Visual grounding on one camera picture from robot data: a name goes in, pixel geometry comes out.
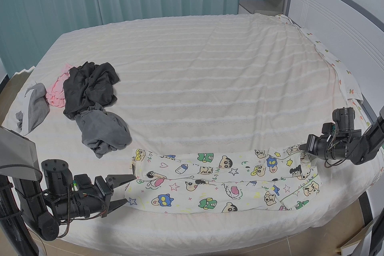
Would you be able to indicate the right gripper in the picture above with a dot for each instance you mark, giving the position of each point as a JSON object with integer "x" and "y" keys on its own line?
{"x": 319, "y": 146}

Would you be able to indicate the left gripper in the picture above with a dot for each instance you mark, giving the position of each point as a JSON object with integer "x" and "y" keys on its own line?
{"x": 87, "y": 203}

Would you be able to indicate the white printed pyjama top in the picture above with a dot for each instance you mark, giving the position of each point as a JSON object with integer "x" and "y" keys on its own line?
{"x": 225, "y": 185}

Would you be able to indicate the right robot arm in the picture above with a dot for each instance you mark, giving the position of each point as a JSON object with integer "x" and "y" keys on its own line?
{"x": 366, "y": 140}

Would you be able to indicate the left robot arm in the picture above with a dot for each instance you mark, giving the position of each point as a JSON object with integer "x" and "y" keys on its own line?
{"x": 18, "y": 158}

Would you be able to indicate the bed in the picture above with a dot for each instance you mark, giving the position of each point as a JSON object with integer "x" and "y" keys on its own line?
{"x": 210, "y": 53}

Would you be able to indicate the dark grey garment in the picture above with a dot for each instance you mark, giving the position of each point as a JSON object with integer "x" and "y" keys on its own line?
{"x": 105, "y": 131}

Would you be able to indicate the white wood-edged cabinet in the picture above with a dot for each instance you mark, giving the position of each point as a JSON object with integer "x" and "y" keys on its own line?
{"x": 358, "y": 245}

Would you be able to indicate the black garment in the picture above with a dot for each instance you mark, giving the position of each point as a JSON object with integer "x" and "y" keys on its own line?
{"x": 90, "y": 86}

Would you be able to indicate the pink garment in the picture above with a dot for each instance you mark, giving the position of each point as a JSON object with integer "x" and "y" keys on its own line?
{"x": 55, "y": 94}

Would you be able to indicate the grey white garment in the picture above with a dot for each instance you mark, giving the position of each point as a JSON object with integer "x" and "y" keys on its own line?
{"x": 33, "y": 110}

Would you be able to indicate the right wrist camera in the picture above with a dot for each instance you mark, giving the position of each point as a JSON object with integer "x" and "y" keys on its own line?
{"x": 327, "y": 128}

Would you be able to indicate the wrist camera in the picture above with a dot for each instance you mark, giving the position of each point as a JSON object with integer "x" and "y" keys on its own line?
{"x": 327, "y": 128}
{"x": 82, "y": 181}

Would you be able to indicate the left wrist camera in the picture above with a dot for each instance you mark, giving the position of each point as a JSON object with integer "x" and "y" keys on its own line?
{"x": 82, "y": 181}

